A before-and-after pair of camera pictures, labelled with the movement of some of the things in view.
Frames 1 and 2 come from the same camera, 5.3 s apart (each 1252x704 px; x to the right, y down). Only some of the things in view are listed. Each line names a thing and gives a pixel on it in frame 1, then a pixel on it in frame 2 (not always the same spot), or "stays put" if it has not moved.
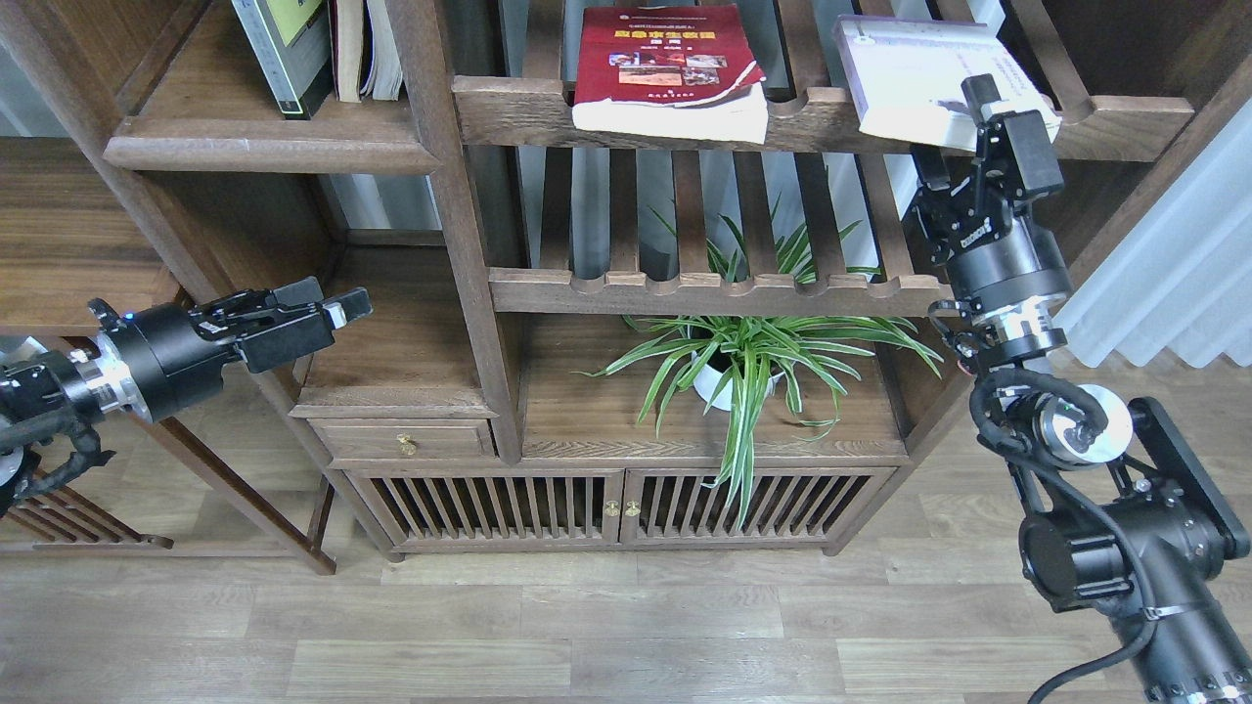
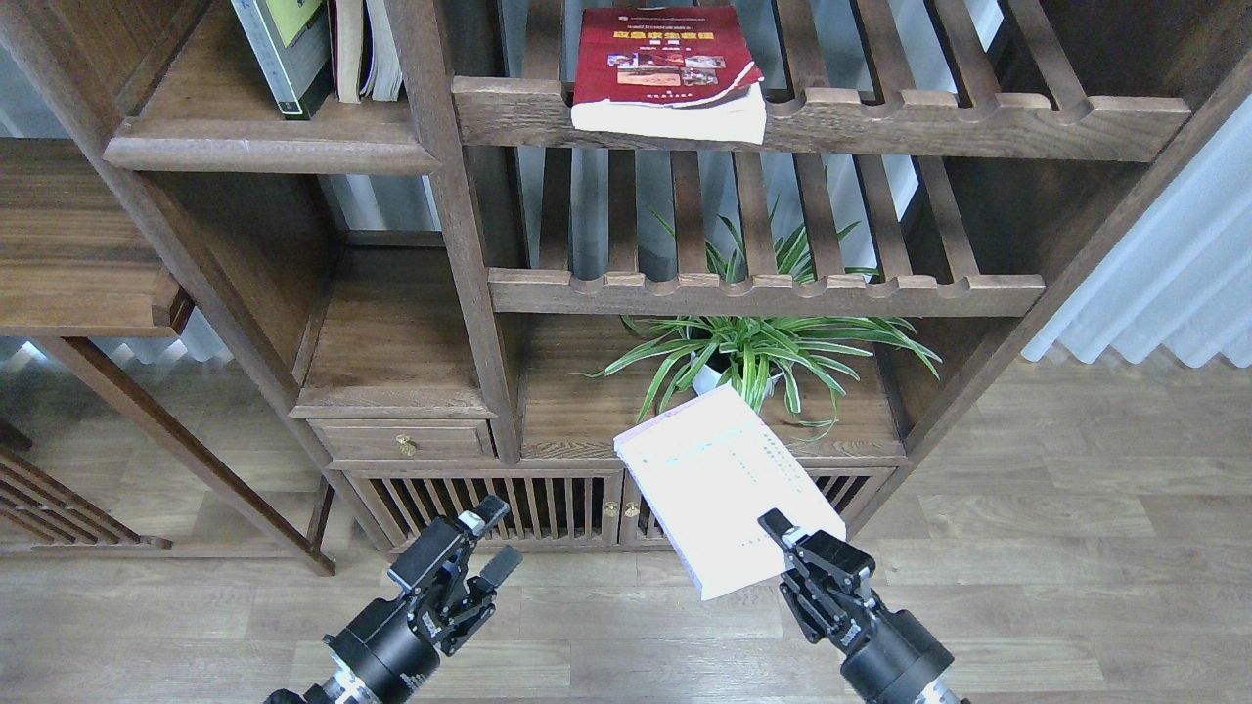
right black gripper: x=1008 y=270 → x=890 y=658
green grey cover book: x=291 y=44 stays put
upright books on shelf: x=366 y=57 stays put
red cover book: x=686 y=69 stays put
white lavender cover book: x=904 y=77 → x=708 y=469
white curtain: x=1178 y=279 stays put
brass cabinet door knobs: x=612 y=509 stays put
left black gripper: x=153 y=362 → x=391 y=644
